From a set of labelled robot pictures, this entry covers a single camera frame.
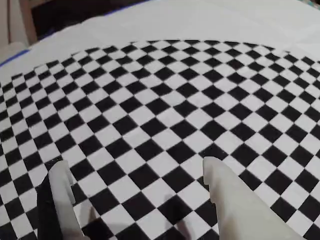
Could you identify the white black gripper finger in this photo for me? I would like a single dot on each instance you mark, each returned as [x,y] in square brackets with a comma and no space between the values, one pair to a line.
[60,200]

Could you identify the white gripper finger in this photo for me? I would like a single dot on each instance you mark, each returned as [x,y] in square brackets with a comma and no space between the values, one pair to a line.
[235,207]

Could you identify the blue tape strip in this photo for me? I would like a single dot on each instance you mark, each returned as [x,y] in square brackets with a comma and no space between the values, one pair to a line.
[15,57]

